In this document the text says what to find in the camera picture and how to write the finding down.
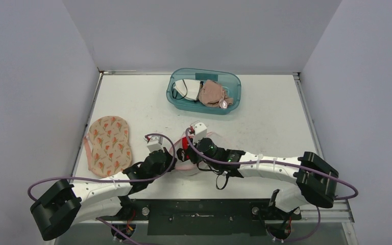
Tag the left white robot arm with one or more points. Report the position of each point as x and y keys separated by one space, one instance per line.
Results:
x=65 y=204

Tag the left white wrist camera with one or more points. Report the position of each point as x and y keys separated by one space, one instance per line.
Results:
x=154 y=143

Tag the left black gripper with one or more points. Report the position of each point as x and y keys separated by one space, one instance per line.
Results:
x=170 y=167

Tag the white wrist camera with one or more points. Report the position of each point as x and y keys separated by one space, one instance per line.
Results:
x=198 y=130
x=154 y=143

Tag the floral beige laundry bag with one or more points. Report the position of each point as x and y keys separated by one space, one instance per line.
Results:
x=107 y=146

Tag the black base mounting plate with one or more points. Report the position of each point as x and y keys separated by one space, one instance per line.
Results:
x=204 y=217

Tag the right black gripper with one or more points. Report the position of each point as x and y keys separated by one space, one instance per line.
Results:
x=189 y=152

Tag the red bra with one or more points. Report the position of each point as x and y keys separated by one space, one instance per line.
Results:
x=184 y=143

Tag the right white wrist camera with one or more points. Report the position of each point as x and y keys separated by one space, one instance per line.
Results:
x=198 y=130

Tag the white bra with black trim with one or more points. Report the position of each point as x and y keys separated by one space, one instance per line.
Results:
x=186 y=89

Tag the beige bra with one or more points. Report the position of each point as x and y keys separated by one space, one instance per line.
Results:
x=214 y=95

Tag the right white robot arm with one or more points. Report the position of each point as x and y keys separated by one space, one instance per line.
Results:
x=309 y=175

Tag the teal plastic bin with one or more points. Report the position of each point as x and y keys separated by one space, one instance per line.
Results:
x=230 y=82

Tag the white mesh laundry bag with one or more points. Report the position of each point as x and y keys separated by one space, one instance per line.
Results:
x=189 y=169

